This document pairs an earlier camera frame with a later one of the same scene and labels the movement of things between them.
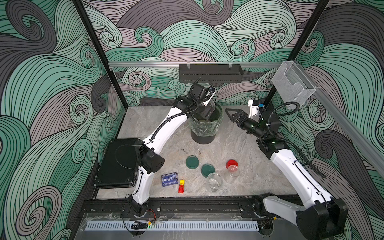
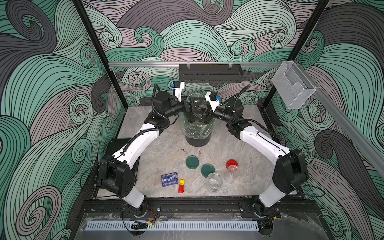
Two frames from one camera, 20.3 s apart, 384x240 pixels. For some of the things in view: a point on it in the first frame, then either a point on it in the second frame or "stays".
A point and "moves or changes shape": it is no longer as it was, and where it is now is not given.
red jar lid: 231,162 stays
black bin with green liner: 204,131 moves or changes shape
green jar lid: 206,169 stays
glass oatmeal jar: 214,181 stays
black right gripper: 239,115 -> 205,116
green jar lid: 192,162 stays
